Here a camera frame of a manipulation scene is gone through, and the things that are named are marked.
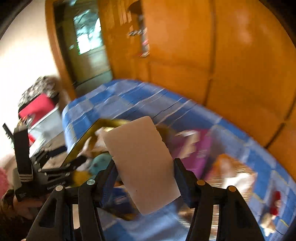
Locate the wooden door with glass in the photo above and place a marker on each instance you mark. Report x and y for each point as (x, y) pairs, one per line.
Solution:
(81, 42)

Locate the blue plaid bed sheet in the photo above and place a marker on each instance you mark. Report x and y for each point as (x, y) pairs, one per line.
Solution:
(130, 99)

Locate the red santa christmas sock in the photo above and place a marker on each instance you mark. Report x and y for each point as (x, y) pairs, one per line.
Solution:
(275, 204)

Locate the teal plush bear pink dress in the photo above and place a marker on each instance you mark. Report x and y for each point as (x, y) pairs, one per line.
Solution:
(99, 163)

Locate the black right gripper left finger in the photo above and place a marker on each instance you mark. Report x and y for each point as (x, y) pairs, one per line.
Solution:
(94, 194)

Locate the red storage box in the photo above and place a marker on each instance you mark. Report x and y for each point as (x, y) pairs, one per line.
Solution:
(37, 108)

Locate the orange wooden wardrobe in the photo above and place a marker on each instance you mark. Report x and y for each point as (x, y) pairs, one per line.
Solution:
(236, 58)

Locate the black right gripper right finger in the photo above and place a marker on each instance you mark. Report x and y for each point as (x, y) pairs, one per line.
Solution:
(197, 194)

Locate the purple gift bag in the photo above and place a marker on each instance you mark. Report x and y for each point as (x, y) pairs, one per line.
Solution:
(192, 147)

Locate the person's left hand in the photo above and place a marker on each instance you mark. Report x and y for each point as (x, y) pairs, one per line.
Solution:
(27, 208)

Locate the patterned grey cloth pile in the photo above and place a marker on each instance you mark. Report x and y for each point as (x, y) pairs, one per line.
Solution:
(43, 85)

